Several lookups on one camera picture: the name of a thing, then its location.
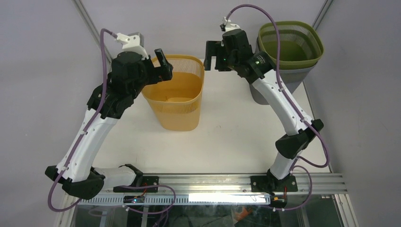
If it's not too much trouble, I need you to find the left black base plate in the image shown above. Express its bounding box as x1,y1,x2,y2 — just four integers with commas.
113,164,159,193

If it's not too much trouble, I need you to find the left aluminium corner post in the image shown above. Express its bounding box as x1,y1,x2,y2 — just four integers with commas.
72,0,101,48

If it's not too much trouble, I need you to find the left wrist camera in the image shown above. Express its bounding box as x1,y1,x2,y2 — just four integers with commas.
116,32,149,60

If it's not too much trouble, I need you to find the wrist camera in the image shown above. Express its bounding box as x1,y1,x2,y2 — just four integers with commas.
116,32,149,60
220,17,240,33

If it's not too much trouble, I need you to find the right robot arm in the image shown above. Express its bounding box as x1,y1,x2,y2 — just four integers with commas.
204,29,323,192

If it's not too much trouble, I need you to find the grey plastic basket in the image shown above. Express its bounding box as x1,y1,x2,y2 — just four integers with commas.
249,37,319,105

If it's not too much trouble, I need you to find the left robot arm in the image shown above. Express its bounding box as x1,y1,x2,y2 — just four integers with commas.
45,49,173,200

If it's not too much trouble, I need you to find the right aluminium corner post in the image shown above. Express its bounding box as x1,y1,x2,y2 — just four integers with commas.
312,0,334,31

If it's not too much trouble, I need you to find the yellow plastic basket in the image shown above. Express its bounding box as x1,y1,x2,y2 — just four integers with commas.
142,54,205,131

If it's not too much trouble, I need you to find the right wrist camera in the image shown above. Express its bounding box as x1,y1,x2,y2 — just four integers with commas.
220,17,240,33

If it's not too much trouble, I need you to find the aluminium front rail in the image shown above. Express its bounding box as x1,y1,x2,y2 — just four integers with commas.
142,173,348,195

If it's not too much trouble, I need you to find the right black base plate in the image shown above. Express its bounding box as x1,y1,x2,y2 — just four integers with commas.
250,170,298,194

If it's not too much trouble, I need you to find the green plastic basket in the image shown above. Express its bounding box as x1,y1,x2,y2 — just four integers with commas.
257,21,324,70

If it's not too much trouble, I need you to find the white slotted cable duct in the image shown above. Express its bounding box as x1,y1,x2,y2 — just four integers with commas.
80,192,270,206

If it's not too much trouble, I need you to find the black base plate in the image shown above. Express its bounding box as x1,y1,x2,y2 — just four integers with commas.
113,164,159,193
250,170,298,194

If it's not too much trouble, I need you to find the aluminium corner post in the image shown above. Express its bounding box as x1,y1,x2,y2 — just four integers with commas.
312,0,334,31
72,0,101,48

